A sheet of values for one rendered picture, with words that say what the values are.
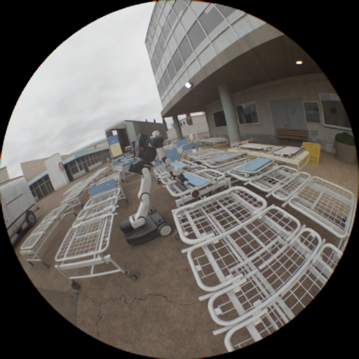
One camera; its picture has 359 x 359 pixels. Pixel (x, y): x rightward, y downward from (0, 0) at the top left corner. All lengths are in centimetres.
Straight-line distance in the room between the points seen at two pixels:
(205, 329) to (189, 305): 28
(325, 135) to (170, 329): 693
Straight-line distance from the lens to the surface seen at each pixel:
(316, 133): 659
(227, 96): 640
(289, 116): 687
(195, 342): 126
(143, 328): 139
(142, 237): 173
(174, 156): 352
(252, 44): 406
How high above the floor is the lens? 124
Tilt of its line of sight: 21 degrees down
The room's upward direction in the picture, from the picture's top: 15 degrees counter-clockwise
